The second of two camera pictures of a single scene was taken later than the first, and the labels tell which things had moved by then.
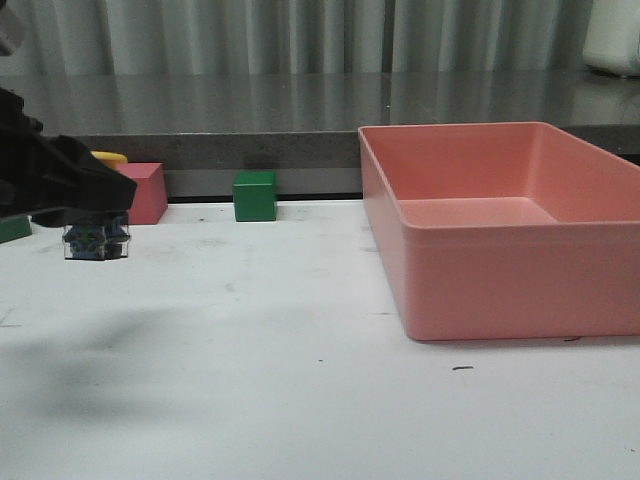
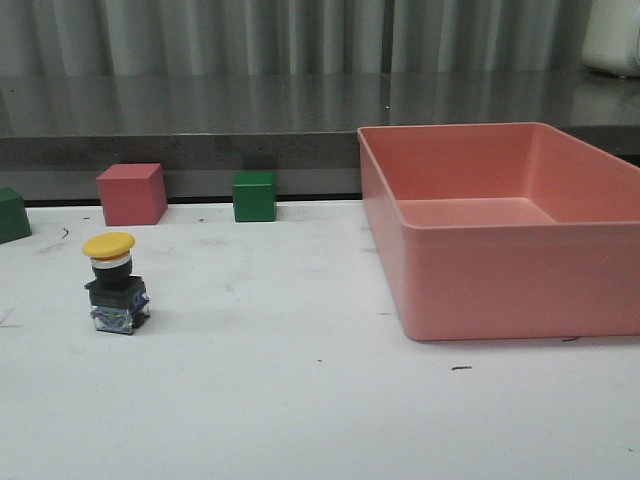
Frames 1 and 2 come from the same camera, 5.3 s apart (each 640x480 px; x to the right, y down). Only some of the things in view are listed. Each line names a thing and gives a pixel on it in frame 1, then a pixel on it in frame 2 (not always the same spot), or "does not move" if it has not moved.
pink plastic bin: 495,231 does not move
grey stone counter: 304,125 does not move
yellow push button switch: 101,241 to 118,298
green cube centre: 255,195 does not move
